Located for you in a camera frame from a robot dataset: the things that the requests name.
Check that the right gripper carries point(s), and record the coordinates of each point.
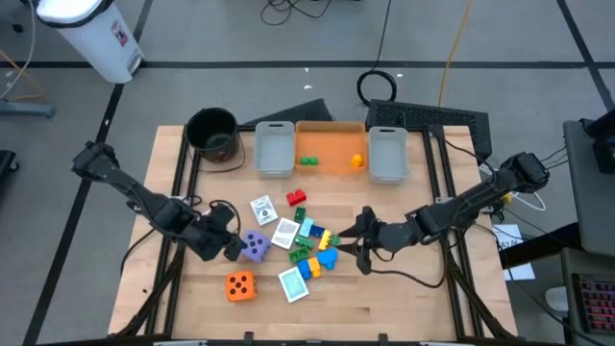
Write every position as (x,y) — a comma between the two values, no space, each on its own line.
(389,238)

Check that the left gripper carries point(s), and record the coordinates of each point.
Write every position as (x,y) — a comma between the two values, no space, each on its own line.
(209,235)

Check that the purple foam die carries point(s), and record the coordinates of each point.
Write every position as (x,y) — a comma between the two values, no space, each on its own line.
(257,246)

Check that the small dark green block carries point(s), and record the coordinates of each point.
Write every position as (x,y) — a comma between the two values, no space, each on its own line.
(335,240)
(300,215)

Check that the light blue rounded block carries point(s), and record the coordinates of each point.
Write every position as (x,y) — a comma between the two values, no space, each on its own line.
(327,259)

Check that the red toy block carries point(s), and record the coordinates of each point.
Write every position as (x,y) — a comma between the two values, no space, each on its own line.
(296,198)

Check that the orange-yellow single-stud block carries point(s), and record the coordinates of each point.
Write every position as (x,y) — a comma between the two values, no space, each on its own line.
(356,161)

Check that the bright green two-stud block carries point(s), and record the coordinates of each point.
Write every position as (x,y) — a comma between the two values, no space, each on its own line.
(309,161)

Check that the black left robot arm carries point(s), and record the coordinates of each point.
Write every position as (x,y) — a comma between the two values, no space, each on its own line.
(130,190)

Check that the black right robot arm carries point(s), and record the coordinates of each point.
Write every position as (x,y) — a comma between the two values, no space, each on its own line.
(461,204)

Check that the orange foam die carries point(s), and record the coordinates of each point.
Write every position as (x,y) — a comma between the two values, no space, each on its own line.
(240,287)

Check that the dark blue toy block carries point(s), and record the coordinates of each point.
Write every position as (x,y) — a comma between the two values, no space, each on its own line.
(317,231)

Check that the grey card deck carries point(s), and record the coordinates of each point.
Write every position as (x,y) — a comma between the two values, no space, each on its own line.
(285,233)

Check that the long dark green block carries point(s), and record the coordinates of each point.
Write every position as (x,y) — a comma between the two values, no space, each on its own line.
(304,242)

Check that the light teal flat block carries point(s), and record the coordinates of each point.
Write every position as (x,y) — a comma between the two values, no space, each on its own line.
(305,227)

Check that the small blue toy block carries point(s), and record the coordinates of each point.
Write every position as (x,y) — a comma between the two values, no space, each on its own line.
(304,270)

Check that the bright green hollow block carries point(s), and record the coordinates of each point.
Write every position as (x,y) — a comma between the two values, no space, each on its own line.
(298,255)

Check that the teal card deck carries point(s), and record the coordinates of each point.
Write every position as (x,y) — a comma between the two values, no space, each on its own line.
(293,284)

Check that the grey plastic bin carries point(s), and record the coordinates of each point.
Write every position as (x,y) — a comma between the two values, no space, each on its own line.
(274,154)
(386,156)

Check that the clear yellow bin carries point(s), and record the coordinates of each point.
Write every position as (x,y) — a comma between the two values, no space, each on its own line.
(331,141)

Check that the black pumpkin-face bucket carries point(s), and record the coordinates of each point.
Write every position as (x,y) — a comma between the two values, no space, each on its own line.
(211,130)

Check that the black flat panel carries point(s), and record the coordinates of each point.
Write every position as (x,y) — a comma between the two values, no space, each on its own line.
(307,113)

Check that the black perforated panel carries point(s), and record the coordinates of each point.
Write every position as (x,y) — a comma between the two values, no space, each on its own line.
(432,115)

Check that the yellow connector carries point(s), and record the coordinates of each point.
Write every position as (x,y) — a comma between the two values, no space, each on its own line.
(507,198)

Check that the white paper sheet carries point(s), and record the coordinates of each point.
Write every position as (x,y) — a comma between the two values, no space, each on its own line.
(521,272)

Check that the white round object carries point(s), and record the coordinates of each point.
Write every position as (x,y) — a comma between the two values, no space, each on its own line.
(557,299)

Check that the grey desk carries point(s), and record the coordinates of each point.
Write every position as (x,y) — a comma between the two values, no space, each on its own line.
(591,202)

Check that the black floor object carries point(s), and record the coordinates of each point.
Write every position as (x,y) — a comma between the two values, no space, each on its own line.
(6,165)

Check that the backlit keyboard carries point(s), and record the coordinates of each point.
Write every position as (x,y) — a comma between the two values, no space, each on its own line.
(598,303)

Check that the white trash bin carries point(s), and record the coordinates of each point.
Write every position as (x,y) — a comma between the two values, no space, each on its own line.
(96,43)

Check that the grey stand foot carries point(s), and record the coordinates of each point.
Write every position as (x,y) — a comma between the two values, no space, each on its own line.
(24,108)

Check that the black desk device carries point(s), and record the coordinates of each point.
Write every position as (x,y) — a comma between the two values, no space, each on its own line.
(606,144)

